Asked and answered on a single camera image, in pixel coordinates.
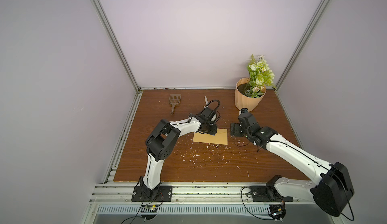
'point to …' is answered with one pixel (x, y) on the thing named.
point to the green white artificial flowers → (260, 76)
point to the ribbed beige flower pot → (242, 101)
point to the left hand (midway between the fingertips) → (217, 130)
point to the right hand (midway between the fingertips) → (238, 121)
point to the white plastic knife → (206, 100)
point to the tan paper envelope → (220, 137)
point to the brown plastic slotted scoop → (174, 99)
